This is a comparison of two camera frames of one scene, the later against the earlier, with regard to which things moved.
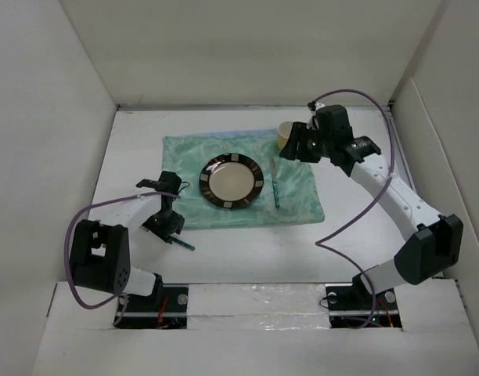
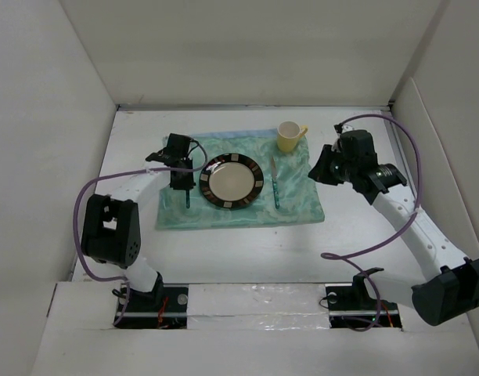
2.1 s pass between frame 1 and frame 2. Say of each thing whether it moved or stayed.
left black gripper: moved
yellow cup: stayed
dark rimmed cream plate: stayed
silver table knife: stayed
